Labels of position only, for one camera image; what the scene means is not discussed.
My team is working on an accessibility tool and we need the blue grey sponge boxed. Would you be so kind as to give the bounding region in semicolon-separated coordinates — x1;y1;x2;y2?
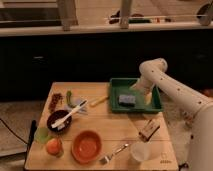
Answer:
118;94;136;106

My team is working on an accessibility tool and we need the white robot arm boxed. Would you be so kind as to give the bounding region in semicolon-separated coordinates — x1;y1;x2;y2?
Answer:
132;58;213;171

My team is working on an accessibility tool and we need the green plastic tray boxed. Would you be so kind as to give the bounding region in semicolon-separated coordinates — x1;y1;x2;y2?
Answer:
109;78;163;114

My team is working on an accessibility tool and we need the brown wooden box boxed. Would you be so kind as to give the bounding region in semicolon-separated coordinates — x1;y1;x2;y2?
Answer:
139;119;160;142

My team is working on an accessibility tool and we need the white cup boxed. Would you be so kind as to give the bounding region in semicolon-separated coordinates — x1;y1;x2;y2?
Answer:
130;142;150;163

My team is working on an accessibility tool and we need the silver fork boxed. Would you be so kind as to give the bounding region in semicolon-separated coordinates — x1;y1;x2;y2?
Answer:
99;143;129;165

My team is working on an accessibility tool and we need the orange bowl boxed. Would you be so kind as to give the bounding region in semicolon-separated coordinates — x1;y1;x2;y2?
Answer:
71;130;102;164

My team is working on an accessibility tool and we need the green pepper toy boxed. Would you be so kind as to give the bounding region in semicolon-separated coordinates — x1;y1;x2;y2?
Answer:
66;91;75;108

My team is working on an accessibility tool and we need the white plastic spatula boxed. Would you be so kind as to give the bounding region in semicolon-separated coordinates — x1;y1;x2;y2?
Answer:
51;100;88;128

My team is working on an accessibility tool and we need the brown dried food pile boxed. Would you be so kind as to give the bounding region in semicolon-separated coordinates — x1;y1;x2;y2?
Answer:
48;93;63;113

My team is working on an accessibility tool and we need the dark brown bowl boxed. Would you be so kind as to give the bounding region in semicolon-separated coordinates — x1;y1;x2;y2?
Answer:
46;109;73;133

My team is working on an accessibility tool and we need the orange fruit toy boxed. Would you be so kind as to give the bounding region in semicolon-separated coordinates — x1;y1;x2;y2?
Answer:
46;138;62;156

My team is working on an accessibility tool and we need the green cup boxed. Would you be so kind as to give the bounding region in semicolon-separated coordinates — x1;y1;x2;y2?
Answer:
34;127;49;143

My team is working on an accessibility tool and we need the black cable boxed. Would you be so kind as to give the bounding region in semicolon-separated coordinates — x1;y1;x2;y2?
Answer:
0;118;29;146

